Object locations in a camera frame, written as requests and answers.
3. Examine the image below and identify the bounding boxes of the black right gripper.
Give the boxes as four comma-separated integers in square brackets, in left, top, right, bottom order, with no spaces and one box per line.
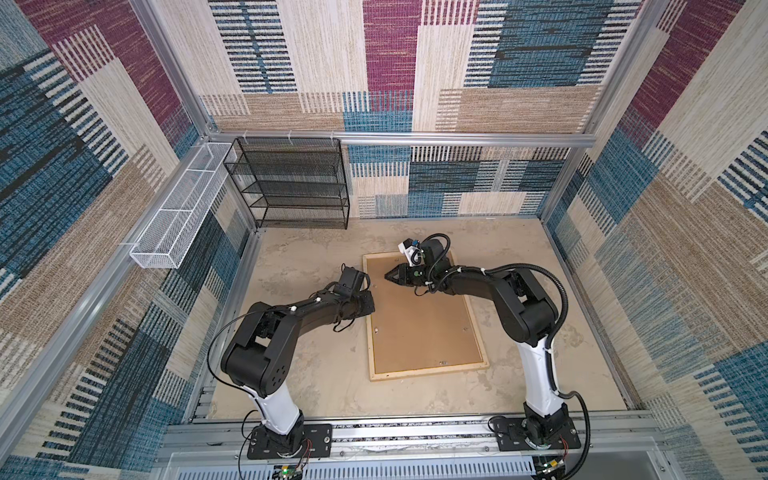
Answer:
[383,263,434,286]

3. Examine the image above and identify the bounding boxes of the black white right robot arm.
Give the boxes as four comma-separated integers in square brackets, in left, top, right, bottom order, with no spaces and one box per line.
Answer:
[385,263,590,449]

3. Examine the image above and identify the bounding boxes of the white wire mesh basket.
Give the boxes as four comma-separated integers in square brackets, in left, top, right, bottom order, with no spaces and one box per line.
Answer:
[130,142,231,269]

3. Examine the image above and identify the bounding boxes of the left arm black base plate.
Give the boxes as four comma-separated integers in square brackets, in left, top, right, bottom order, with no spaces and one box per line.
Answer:
[246,424,333,460]

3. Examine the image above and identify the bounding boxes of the light wooden picture frame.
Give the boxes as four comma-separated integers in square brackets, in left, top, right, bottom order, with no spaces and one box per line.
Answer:
[361,250,490,382]

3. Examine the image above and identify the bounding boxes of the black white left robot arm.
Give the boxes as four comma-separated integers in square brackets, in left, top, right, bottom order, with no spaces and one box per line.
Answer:
[220,290,375,453]

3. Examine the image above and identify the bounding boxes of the aluminium front rail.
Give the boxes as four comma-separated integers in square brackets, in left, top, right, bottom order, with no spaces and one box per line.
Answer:
[150,411,684,479]

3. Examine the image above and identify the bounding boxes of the black wire mesh shelf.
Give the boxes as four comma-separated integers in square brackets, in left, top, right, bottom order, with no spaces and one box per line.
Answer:
[223,137,351,229]

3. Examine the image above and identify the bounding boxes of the brown hardboard backing panel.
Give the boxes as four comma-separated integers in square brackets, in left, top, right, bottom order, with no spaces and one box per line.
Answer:
[367,254,485,374]

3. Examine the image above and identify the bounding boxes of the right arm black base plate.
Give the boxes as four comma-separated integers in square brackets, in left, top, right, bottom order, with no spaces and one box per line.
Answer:
[487,415,582,452]

